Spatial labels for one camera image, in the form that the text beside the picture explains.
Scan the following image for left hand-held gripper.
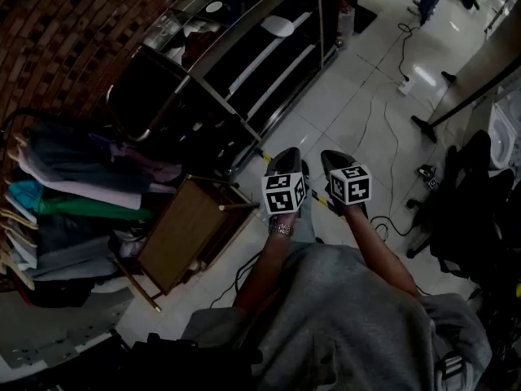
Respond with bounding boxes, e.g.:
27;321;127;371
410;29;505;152
260;147;313;219

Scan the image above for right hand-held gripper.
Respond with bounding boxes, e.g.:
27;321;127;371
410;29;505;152
320;149;374;207

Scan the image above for dark metal shelf unit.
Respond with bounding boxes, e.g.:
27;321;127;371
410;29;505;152
106;0;341;178

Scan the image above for wooden tray table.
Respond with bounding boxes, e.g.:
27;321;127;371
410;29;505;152
116;173;261;313

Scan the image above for white slipper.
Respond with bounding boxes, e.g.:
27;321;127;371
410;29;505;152
260;14;295;39

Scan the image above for person's left forearm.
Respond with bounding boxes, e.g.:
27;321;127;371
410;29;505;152
232;213;300;313

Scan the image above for person's right forearm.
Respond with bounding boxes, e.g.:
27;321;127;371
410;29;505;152
344;203;420;297

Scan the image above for person's grey trousers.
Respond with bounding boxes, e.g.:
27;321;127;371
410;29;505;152
291;191;318;244

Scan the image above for silver wristwatch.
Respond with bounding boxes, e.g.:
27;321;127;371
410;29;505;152
268;217;296;238

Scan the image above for small black white device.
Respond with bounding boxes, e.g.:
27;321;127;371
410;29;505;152
417;164;439;189

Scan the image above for black office chair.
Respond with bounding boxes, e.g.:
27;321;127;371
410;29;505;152
405;130;521;284

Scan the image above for person's grey sweater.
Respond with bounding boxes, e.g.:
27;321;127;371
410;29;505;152
181;242;493;391

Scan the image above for clear plastic container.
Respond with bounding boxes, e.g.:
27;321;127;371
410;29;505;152
336;0;356;51

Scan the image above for dark red cloth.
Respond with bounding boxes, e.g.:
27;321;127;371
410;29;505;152
181;30;221;68

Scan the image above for grey partition board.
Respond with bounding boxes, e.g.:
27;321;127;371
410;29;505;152
409;0;521;144

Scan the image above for wooden table with black leg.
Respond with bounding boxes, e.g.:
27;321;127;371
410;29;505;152
348;0;396;35

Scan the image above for row of hanging clothes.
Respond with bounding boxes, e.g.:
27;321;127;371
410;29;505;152
0;118;184;309

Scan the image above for black chest rig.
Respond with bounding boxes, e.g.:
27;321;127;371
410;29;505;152
129;332;264;391

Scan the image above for row of wooden hangers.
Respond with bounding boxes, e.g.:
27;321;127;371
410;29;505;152
0;130;40;292

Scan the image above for black clothes rack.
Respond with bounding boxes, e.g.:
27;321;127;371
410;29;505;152
0;107;62;138

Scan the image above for grey metal panel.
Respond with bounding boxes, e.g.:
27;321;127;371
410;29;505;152
0;287;135;384

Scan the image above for thin grey cable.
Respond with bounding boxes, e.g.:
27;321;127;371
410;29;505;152
352;95;402;219

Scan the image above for looped black cable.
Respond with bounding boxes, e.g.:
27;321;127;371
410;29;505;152
368;214;414;238

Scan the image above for black power strip cable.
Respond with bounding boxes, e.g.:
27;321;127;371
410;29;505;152
396;22;414;81

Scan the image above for grey backpack strap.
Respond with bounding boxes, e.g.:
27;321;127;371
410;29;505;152
433;350;469;391

